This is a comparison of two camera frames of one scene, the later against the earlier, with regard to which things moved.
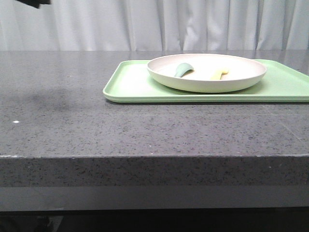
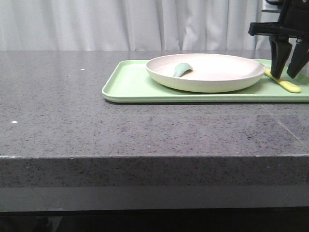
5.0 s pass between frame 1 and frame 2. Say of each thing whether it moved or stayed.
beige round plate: stayed
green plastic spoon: stayed
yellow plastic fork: moved
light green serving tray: stayed
